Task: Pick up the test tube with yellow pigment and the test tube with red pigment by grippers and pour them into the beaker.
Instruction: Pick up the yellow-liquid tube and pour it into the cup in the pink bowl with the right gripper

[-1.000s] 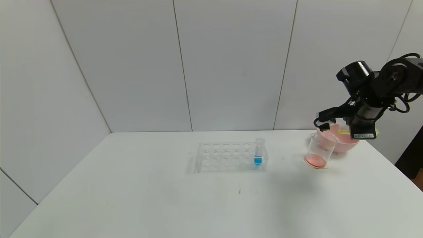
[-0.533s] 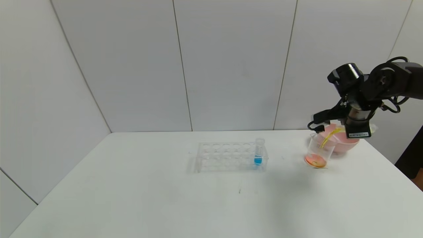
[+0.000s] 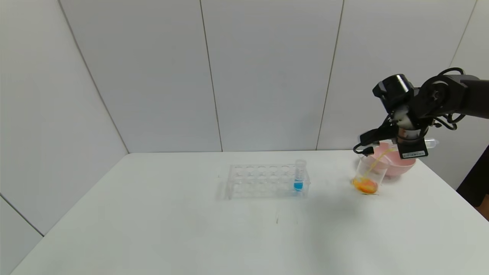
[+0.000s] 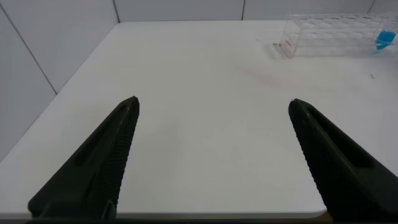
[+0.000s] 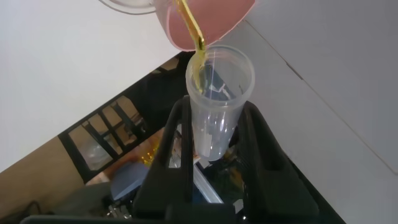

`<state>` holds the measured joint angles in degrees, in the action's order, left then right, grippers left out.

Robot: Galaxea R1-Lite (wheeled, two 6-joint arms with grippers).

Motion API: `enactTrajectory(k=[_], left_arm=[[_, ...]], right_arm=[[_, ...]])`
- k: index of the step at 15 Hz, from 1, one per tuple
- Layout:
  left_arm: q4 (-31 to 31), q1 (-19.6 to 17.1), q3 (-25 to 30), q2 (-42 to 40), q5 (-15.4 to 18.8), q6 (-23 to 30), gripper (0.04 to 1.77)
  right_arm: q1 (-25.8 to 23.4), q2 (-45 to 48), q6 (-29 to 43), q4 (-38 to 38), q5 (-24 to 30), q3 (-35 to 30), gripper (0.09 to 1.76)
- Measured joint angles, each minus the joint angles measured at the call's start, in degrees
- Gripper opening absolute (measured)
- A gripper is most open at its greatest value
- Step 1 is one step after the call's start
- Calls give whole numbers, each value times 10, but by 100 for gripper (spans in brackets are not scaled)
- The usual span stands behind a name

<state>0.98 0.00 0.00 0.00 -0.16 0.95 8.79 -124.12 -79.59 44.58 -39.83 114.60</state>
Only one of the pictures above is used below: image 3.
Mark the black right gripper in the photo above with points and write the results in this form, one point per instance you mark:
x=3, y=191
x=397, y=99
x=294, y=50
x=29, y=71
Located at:
x=412, y=150

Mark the test tube with yellow pigment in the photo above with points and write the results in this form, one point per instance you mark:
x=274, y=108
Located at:
x=431, y=143

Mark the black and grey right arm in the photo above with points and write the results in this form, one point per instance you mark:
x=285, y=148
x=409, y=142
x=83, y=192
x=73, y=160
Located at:
x=447, y=97

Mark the clear glass beaker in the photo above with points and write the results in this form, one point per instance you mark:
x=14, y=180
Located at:
x=368, y=179

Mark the test tube with blue pigment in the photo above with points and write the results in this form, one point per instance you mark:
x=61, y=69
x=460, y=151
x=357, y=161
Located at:
x=298, y=185

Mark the clear plastic test tube rack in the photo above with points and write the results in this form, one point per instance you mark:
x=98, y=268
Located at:
x=259, y=181

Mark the pink plastic bowl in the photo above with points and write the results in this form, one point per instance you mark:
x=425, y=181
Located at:
x=403, y=167

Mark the black background object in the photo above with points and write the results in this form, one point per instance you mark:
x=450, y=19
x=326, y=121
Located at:
x=475, y=179

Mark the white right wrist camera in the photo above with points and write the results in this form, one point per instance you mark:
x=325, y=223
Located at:
x=372, y=135

